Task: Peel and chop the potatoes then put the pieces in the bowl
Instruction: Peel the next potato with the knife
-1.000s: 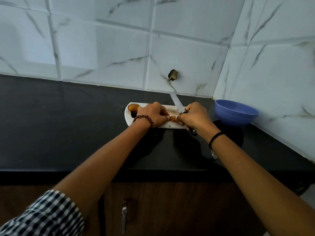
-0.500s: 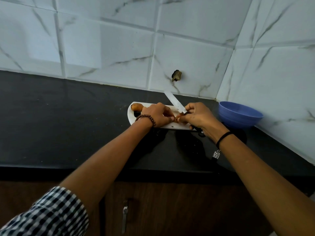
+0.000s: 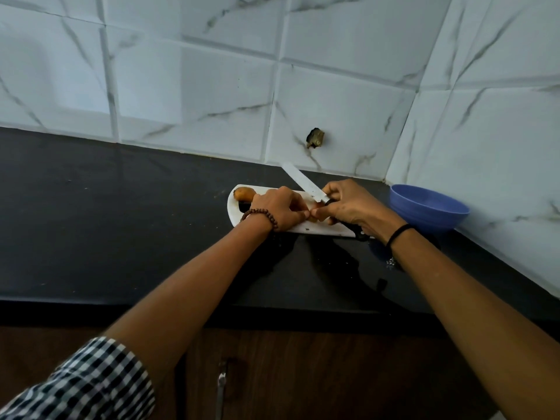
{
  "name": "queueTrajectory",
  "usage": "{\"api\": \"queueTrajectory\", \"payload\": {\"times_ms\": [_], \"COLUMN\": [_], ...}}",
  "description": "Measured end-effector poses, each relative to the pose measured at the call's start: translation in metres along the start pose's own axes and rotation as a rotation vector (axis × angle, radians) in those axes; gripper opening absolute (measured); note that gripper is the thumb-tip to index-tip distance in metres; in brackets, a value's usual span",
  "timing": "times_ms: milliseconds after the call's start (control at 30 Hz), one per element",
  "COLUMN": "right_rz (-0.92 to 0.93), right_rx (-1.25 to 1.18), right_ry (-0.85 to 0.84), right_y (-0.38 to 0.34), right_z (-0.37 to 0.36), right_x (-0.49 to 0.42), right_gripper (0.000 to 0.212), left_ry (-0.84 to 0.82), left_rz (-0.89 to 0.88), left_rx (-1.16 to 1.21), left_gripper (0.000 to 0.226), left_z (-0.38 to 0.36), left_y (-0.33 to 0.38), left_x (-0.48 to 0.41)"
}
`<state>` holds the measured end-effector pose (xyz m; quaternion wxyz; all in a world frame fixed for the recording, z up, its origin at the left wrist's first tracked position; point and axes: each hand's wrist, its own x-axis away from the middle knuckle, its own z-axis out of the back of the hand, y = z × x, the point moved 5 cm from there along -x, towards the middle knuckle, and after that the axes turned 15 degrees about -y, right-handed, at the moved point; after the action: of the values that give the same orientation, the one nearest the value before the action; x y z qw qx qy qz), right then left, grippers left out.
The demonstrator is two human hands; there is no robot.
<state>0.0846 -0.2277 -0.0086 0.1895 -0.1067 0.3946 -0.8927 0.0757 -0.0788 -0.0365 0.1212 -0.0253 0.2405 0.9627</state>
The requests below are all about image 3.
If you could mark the person's right forearm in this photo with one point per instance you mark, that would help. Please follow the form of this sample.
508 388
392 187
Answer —
485 328

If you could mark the white cutting board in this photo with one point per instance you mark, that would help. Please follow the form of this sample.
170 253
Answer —
323 229

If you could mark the person's right hand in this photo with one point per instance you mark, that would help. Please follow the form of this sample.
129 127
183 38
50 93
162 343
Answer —
354 207

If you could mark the person's left hand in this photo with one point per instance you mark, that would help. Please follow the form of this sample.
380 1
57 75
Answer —
280 207

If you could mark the steel kitchen knife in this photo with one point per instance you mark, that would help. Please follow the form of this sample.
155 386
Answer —
304 183

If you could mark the blue plastic bowl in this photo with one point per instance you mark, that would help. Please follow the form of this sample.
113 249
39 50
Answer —
428 207

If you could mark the black white checkered shirt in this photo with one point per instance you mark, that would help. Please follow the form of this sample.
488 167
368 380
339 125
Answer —
83 384

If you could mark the brown wall pipe stub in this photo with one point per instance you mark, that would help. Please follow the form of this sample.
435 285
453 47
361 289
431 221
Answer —
315 138

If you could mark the black wristband with charm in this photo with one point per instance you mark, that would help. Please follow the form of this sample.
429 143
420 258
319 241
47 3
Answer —
396 236

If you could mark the person's left forearm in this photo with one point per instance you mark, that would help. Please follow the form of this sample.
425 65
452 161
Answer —
192 293

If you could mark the whole brown potato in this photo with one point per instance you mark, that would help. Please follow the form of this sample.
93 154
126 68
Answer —
244 194

